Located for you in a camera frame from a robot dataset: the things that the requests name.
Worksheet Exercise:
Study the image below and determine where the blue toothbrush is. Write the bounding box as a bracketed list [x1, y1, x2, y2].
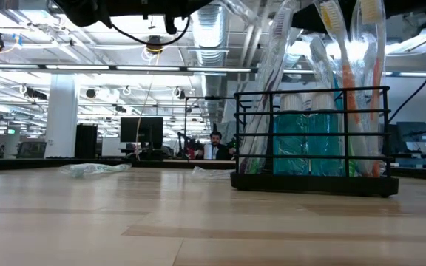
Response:
[307, 33, 347, 115]
[192, 165, 236, 181]

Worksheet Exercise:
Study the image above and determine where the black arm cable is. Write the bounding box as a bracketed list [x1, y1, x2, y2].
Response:
[388, 46, 426, 124]
[110, 16, 192, 48]

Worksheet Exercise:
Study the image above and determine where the teal mouthwash bottle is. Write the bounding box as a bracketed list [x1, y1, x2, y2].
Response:
[273, 94, 308, 177]

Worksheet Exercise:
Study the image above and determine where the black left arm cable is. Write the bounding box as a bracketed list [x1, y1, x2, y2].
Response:
[110, 16, 192, 48]

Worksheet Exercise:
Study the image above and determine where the orange toothbrush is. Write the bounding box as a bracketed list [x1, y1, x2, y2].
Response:
[351, 0, 388, 178]
[314, 0, 375, 177]

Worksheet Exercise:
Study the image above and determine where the teal screen monitor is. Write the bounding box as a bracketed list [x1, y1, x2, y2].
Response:
[396, 121, 426, 153]

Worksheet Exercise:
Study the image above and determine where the black cabinet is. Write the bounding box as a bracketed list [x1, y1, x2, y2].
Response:
[74, 123, 99, 159]

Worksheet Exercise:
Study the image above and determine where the black desk monitor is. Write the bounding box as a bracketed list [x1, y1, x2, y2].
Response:
[119, 117, 164, 149]

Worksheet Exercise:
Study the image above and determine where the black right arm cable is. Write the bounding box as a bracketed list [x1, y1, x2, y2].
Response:
[388, 46, 426, 124]

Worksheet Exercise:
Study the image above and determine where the person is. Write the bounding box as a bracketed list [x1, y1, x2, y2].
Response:
[203, 131, 232, 160]

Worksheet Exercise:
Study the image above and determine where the silver ventilation duct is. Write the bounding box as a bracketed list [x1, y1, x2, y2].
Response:
[190, 3, 232, 125]

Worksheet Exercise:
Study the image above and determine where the teal toothpaste tube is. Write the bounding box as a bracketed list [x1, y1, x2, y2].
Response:
[306, 92, 343, 177]

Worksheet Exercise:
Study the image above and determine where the white structural column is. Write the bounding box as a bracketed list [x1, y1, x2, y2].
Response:
[44, 73, 80, 159]

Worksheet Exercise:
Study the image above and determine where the long ceiling light bar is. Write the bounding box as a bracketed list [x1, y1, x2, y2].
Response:
[0, 63, 257, 74]

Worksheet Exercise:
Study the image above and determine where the black wire toothbrush caddy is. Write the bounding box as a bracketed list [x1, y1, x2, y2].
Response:
[229, 85, 400, 199]

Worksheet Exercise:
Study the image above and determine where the purple toothbrush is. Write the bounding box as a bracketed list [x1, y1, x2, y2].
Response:
[240, 0, 295, 174]

